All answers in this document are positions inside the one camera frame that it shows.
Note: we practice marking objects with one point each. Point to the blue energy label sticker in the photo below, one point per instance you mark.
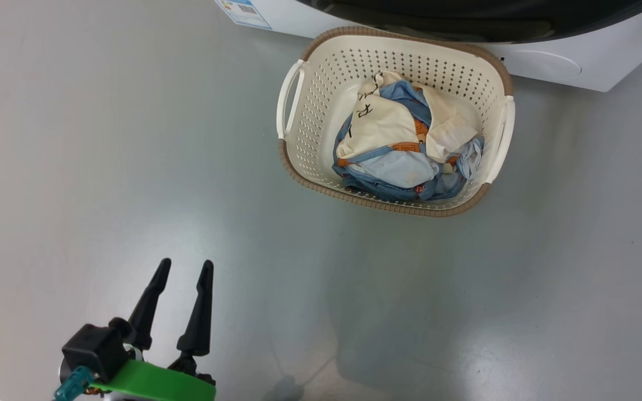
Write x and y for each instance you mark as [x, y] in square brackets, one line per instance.
[243, 11]

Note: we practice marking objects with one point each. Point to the cream perforated laundry basket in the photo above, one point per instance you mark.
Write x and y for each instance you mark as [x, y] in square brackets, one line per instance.
[321, 111]

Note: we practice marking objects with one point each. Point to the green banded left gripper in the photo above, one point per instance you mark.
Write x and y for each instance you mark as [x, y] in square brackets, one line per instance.
[154, 384]

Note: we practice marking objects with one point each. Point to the bundle of blue-cream clothes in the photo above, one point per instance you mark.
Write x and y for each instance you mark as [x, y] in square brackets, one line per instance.
[388, 189]

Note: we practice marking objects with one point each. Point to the light blue striped garment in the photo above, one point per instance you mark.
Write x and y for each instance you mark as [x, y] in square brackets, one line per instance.
[470, 159]

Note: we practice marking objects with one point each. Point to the dark round washing machine door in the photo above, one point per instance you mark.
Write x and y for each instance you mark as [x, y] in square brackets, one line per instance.
[466, 16]

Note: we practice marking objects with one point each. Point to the cream garment with black print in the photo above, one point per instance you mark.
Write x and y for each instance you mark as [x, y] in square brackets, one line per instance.
[382, 128]

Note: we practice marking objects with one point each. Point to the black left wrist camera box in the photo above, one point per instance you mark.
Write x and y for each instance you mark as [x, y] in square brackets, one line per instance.
[95, 351]

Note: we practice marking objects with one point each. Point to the teal left camera connector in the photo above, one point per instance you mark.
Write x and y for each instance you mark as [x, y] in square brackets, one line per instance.
[73, 383]

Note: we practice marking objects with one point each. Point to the white front-load washing machine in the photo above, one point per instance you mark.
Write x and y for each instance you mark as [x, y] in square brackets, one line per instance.
[605, 55]

